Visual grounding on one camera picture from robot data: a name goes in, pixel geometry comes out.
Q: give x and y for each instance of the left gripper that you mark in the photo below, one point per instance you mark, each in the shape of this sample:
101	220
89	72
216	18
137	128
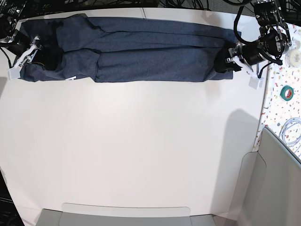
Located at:
241	56

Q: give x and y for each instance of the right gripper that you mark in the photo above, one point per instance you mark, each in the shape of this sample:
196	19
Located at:
47	56

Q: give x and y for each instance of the dark blue t-shirt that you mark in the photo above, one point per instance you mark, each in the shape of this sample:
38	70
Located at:
122	49

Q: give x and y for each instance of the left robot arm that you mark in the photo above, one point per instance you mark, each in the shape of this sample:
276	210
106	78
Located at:
273	42

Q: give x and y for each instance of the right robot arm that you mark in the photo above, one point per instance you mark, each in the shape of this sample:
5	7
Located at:
10	37

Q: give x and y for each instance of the green tape roll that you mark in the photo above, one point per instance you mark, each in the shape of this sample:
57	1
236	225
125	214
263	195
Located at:
287	93

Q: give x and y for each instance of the clear tape dispenser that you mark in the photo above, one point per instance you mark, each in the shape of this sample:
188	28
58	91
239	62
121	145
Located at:
293	56

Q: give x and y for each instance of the terrazzo patterned side table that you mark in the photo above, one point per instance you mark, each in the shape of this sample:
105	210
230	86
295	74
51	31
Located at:
281	110

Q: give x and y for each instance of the grey chair right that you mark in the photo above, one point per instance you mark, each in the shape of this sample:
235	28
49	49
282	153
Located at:
273	193

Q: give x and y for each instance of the grey chair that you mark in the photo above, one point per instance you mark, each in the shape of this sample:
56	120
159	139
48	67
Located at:
90	215
273	193

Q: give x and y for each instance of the grey chair bottom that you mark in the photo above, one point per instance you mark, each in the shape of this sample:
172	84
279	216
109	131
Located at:
90	215

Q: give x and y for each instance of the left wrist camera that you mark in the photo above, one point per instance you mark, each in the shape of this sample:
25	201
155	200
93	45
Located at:
256	82

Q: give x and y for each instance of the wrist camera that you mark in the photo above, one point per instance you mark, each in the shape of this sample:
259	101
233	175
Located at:
256	82
13	73

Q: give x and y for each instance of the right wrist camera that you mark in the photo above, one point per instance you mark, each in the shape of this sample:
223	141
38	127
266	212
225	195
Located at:
13	73

